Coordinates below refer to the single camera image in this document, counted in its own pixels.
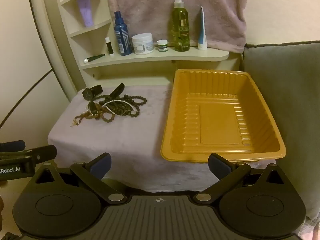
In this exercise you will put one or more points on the blue spray bottle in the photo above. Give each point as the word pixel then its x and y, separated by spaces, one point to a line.
pixel 122 37

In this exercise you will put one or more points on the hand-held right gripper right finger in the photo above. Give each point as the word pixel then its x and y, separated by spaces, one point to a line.
pixel 217 166

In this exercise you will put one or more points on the white cream jar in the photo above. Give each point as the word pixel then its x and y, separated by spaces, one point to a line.
pixel 142 45

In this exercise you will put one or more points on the black slim wristband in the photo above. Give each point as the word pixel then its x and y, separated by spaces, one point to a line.
pixel 117 90

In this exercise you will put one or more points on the small green-label jar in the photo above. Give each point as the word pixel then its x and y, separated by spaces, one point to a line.
pixel 162 47

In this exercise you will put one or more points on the blue and white tube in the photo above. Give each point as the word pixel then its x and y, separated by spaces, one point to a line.
pixel 202 37

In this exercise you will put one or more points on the green spray bottle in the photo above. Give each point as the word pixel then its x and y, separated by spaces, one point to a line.
pixel 180 30

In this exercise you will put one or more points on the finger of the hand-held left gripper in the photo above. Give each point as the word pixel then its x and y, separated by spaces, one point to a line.
pixel 12 145
pixel 40 152

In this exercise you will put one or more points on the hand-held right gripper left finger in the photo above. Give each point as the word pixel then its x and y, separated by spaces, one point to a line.
pixel 101 166

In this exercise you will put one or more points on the black watch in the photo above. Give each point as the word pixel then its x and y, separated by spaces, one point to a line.
pixel 88 93

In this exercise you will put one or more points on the purple tube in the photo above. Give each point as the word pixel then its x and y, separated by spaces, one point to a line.
pixel 85 12

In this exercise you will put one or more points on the grey cushion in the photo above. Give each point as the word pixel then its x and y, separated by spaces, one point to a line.
pixel 287 92

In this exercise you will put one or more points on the yellow plastic tray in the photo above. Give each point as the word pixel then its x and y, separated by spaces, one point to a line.
pixel 217 120

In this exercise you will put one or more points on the pink hanging towel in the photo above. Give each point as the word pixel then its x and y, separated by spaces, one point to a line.
pixel 150 10

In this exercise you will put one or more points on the black tube with white cap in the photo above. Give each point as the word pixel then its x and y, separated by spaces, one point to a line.
pixel 96 57

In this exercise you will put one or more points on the lilac table cloth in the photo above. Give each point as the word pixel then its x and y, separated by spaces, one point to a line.
pixel 125 135

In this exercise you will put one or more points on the cream shelf unit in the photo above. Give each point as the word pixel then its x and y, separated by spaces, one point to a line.
pixel 150 56

